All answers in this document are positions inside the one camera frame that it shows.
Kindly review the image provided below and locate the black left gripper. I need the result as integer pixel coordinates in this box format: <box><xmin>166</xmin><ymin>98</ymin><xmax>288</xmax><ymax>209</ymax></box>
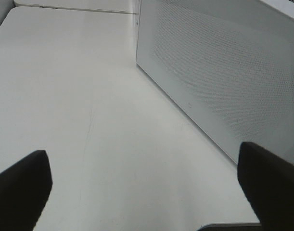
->
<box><xmin>199</xmin><ymin>142</ymin><xmax>294</xmax><ymax>231</ymax></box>

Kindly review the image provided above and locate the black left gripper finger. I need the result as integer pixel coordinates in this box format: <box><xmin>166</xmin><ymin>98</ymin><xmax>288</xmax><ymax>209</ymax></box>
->
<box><xmin>0</xmin><ymin>150</ymin><xmax>52</xmax><ymax>231</ymax></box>

